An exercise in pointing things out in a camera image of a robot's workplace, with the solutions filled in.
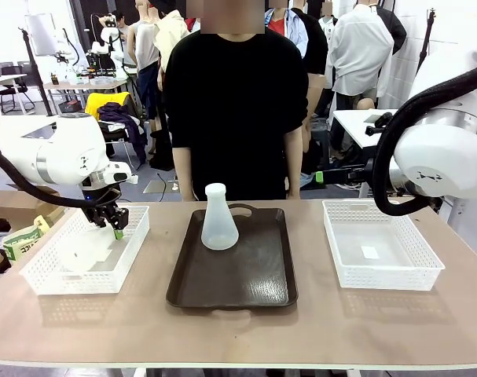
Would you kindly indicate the black metal frame chair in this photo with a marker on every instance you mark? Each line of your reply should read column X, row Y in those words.
column 116, row 137

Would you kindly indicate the dark brown plastic tray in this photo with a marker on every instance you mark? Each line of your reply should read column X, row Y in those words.
column 230, row 275

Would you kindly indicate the mannequin in white shirt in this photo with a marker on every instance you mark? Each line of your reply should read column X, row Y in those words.
column 360, row 51

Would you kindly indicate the mannequin in black jacket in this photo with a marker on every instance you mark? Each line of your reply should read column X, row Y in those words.
column 316, row 47

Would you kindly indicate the black tool on side table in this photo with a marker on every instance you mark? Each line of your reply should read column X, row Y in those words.
column 381, row 121

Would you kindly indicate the wooden background desk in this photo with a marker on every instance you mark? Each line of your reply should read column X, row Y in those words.
column 85, row 83

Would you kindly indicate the mannequin red shirt blue jacket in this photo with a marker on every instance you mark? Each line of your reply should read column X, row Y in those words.
column 276, row 24

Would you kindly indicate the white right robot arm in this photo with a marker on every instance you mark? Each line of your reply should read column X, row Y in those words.
column 438, row 149

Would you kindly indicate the green white paper package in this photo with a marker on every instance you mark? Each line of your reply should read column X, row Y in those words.
column 22, row 243

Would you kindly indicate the white paper label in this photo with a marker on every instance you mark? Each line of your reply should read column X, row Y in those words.
column 370, row 252

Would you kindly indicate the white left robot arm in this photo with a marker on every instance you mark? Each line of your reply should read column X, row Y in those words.
column 65, row 149

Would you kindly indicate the translucent plastic lab bottle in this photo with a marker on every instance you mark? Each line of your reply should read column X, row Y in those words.
column 81, row 247

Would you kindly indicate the person right hand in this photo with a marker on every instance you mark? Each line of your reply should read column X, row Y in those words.
column 188, row 195

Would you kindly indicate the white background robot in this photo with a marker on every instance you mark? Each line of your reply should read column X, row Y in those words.
column 107, row 35

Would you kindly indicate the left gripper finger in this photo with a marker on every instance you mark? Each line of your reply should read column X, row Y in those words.
column 98, row 218
column 119, row 220

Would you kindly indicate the yellow cloth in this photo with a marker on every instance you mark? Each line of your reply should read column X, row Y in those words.
column 94, row 102

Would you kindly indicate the white perforated plastic basket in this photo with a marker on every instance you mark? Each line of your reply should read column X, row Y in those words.
column 77, row 284
column 379, row 280

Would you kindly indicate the black office chair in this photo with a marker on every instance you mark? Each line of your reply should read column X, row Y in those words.
column 14, row 70

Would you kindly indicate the black light stand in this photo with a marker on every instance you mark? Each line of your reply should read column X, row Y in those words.
column 426, row 43

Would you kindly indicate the person left forearm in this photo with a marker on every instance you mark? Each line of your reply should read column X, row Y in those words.
column 294, row 163

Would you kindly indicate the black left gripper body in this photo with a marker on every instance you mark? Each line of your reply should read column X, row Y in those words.
column 100, row 198

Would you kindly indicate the person left hand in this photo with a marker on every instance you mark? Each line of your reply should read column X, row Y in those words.
column 294, row 195

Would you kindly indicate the black bar with green end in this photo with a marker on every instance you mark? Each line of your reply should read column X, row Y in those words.
column 340, row 175

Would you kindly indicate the translucent plastic conical flask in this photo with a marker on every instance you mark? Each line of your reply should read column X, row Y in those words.
column 218, row 228

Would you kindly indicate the hanging black garment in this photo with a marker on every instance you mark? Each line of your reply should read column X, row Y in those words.
column 395, row 27

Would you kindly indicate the mannequin in cream shirt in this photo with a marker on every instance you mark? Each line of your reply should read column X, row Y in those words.
column 169, row 31

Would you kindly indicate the grey floor plate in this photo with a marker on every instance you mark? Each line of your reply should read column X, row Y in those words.
column 155, row 186

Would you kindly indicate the brown cardboard box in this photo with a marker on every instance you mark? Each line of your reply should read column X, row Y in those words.
column 14, row 204

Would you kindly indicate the black stand with softbox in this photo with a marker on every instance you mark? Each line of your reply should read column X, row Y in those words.
column 41, row 33

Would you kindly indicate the dark purple garment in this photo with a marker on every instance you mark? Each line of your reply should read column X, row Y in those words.
column 124, row 118

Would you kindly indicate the person right forearm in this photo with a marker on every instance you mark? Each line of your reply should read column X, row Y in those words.
column 182, row 170

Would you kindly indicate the mannequin in white tank top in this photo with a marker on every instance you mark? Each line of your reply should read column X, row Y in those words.
column 145, row 47

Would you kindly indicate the person torso black sweater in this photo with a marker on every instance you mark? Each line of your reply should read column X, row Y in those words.
column 234, row 118

